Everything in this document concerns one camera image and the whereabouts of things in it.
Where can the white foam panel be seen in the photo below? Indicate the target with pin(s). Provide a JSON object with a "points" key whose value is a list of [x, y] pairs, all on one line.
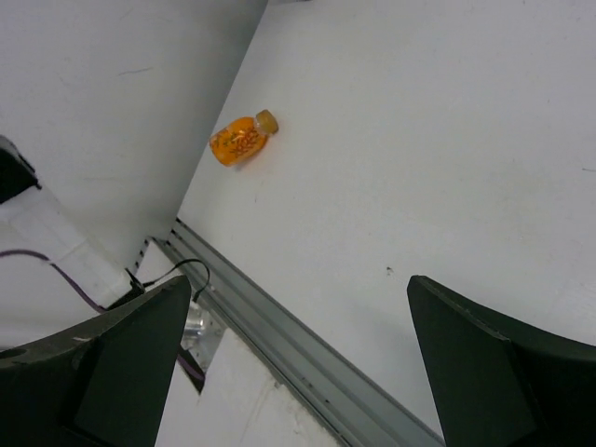
{"points": [[241, 404]]}

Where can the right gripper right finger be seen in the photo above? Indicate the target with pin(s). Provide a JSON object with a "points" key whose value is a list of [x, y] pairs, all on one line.
{"points": [[497, 381]]}

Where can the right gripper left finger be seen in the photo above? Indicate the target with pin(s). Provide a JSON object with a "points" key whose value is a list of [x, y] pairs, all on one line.
{"points": [[103, 382]]}

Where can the orange bottle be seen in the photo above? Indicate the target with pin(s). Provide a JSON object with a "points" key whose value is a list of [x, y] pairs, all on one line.
{"points": [[243, 138]]}

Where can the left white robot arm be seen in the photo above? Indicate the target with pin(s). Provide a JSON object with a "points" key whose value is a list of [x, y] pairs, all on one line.
{"points": [[53, 237]]}

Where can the aluminium front rail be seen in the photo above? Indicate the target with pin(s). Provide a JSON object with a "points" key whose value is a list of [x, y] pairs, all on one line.
{"points": [[354, 409]]}

